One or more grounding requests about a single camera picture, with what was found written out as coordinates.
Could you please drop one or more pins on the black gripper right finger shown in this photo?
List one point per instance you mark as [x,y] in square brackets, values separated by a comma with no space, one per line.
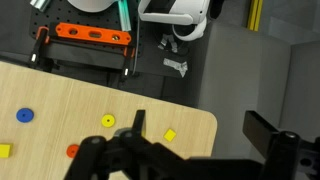
[280,150]

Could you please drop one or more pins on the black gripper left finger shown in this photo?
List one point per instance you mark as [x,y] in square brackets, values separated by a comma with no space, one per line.
[133,150]

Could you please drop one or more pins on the white rounded plastic object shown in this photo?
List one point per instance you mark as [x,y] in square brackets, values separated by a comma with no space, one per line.
[88,4]

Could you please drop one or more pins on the yellow cube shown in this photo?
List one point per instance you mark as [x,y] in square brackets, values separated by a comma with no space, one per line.
[5,150]

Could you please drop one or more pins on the yellow disc with hole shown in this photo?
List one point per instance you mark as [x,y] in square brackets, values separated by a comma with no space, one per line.
[108,120]

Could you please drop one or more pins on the silver metal cylinder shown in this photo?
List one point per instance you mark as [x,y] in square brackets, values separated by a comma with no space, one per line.
[40,3]

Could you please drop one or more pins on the silver tape piece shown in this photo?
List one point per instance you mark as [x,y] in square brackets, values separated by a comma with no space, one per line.
[168,41]
[175,66]

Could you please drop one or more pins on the orange disc with hole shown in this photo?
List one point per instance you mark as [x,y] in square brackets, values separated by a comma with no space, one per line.
[70,150]

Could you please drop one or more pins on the blue disc with hole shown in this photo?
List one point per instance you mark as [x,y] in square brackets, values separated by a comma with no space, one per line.
[25,115]

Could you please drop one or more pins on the orange spirit level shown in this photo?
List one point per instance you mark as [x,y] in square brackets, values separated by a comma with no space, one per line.
[93,34]

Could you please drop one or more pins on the orange clamp tool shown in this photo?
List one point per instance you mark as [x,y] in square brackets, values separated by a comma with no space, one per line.
[60,13]

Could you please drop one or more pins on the white VR headset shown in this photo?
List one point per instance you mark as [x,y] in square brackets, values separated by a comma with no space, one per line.
[173,13]

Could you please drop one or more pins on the translucent green tube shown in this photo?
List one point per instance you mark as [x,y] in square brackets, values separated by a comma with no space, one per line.
[125,16]

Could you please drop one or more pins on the yellow metal rail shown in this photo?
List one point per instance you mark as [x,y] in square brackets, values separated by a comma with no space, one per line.
[255,15]

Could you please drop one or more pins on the small yellow square block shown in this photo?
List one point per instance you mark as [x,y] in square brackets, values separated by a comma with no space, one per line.
[170,135]

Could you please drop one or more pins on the black rectangular bar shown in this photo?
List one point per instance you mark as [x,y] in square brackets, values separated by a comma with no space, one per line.
[83,55]

